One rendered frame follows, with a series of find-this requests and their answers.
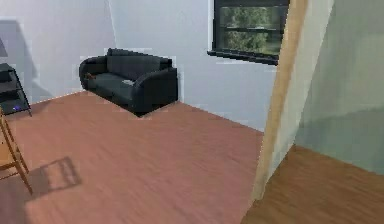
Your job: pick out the small blue object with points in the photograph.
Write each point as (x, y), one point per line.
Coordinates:
(16, 108)

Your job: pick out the black framed window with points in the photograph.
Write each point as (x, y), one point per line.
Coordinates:
(250, 30)

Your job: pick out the black sofa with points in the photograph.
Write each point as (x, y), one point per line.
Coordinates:
(133, 76)

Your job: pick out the small grey flat object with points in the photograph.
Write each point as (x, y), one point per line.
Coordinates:
(127, 82)

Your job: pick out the black shelf unit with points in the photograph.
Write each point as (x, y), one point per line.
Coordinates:
(10, 90)

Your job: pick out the small brown object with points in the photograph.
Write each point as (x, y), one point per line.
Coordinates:
(89, 76)

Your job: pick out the wooden chair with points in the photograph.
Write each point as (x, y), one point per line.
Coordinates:
(13, 150)

